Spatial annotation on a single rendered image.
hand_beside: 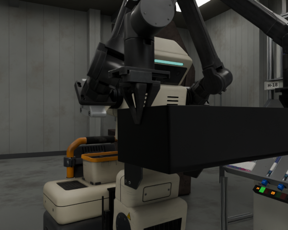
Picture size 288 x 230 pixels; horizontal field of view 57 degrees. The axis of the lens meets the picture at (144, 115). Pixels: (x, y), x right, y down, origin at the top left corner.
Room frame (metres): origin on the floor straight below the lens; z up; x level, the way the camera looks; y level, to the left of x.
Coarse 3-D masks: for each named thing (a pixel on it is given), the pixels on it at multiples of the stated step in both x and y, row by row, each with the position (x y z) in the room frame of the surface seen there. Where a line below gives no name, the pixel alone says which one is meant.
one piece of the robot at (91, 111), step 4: (84, 80) 0.86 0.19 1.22; (80, 108) 0.87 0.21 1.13; (84, 108) 0.85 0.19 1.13; (88, 108) 0.81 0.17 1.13; (92, 108) 0.80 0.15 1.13; (96, 108) 0.81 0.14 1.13; (100, 108) 0.81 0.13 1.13; (104, 108) 0.82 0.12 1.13; (80, 112) 0.87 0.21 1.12; (84, 112) 0.84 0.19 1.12; (88, 112) 0.81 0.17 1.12; (92, 112) 0.79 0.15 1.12; (96, 112) 0.80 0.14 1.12; (100, 112) 0.81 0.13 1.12; (104, 112) 0.81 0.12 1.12; (92, 116) 0.79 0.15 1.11; (96, 116) 0.80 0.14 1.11; (100, 116) 0.81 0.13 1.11; (104, 116) 0.81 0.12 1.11
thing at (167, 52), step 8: (160, 40) 0.92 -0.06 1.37; (168, 40) 0.95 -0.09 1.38; (160, 48) 0.86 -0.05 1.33; (168, 48) 0.89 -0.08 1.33; (176, 48) 0.92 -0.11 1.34; (160, 56) 0.84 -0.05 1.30; (168, 56) 0.85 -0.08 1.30; (176, 56) 0.87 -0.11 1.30; (184, 56) 0.90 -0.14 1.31; (160, 64) 0.87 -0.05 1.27; (168, 64) 0.88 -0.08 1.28; (176, 64) 0.89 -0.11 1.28; (184, 64) 0.91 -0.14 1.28; (176, 72) 0.92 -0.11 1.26; (184, 72) 0.94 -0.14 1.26; (160, 80) 0.92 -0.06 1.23; (168, 80) 0.93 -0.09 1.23; (176, 80) 0.95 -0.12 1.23
